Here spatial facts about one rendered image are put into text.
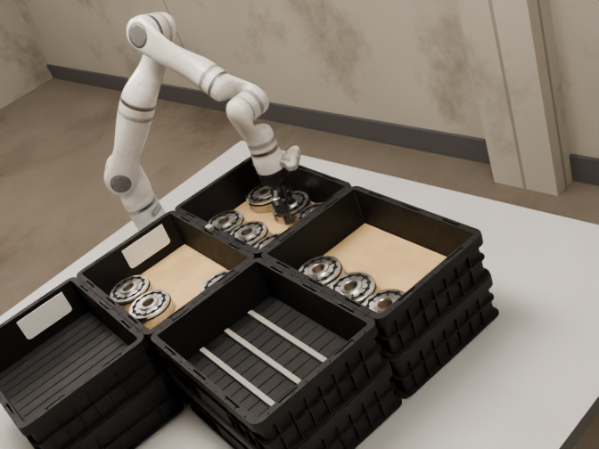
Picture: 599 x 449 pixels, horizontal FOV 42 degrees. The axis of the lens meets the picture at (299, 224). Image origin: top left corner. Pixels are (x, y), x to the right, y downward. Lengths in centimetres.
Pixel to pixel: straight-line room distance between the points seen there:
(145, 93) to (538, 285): 105
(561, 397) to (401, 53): 227
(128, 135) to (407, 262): 80
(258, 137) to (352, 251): 34
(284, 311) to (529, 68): 161
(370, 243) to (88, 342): 70
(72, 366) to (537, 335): 103
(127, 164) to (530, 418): 119
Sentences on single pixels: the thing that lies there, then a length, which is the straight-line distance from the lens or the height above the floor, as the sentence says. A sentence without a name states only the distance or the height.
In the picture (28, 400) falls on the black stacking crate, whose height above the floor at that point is 83.
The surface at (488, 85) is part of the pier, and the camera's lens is 315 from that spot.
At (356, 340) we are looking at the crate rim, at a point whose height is 93.
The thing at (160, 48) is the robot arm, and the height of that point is 133.
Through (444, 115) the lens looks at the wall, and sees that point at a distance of 358.
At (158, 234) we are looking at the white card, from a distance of 204.
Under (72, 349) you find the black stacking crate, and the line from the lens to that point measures 194.
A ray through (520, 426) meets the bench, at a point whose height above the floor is 70.
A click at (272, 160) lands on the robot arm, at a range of 187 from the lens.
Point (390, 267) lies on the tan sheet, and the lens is 173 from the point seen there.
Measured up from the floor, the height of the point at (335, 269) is 86.
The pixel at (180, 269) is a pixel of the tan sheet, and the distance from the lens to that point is 200.
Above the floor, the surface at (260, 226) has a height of 86.
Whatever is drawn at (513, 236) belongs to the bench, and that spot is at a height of 70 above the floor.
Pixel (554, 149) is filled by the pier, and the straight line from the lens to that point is 318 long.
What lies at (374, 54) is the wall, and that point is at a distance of 368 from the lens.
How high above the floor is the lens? 188
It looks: 32 degrees down
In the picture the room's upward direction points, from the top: 21 degrees counter-clockwise
